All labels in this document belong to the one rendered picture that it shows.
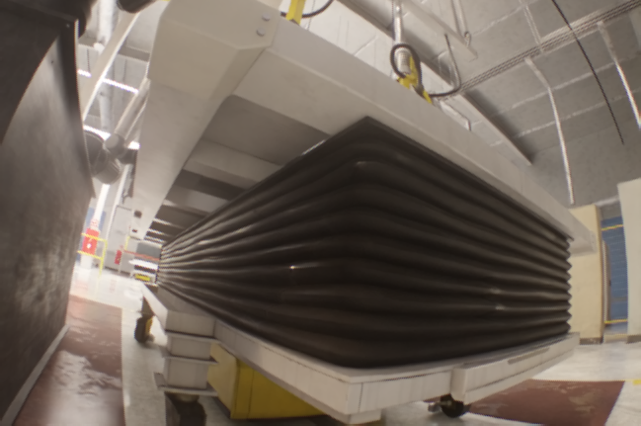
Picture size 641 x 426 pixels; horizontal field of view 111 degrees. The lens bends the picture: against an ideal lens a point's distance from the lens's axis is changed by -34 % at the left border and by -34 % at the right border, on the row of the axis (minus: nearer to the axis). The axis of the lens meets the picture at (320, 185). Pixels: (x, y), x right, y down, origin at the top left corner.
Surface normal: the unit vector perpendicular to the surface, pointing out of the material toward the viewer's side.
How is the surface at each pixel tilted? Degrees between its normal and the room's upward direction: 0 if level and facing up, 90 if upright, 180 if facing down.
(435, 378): 90
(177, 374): 90
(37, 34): 90
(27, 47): 90
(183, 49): 180
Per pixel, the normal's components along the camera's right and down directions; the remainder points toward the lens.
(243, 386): 0.55, -0.23
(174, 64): -0.12, 0.93
